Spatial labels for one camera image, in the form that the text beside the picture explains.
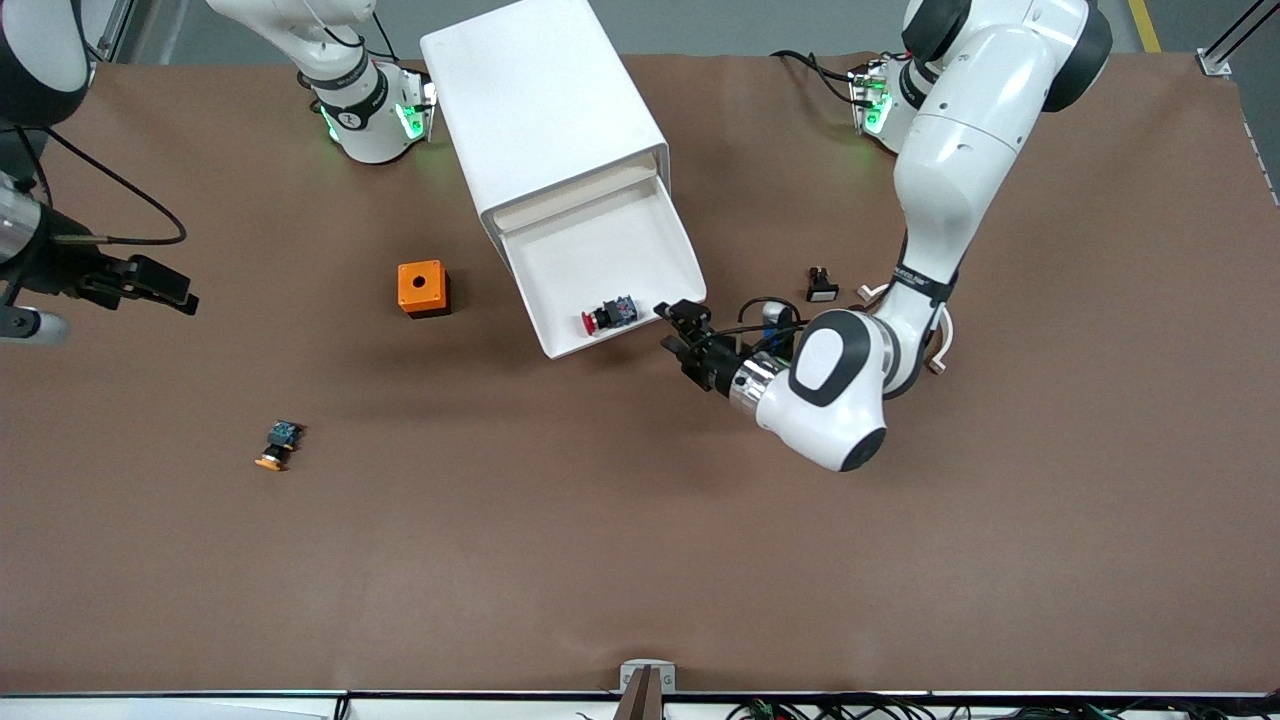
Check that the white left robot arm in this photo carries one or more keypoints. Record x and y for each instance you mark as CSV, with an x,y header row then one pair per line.
x,y
960,160

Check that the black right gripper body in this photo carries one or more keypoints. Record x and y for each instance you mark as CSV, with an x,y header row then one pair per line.
x,y
57,271

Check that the orange button enclosure box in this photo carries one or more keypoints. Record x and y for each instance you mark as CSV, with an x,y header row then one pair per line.
x,y
412,290

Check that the aluminium frame profile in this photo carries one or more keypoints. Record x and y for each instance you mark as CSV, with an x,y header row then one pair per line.
x,y
1215,62
110,30

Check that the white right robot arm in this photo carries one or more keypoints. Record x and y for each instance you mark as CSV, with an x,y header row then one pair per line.
x,y
370,120

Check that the black white square button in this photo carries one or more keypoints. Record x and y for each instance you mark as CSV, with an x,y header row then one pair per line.
x,y
822,291

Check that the yellow mushroom push button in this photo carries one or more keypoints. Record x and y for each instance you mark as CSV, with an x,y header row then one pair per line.
x,y
282,436

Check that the white curved plastic bracket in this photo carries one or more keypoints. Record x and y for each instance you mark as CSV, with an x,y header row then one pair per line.
x,y
868,292

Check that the red mushroom push button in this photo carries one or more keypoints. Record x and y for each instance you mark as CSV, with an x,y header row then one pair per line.
x,y
612,313

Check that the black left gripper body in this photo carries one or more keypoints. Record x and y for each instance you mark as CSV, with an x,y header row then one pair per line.
x,y
714,365

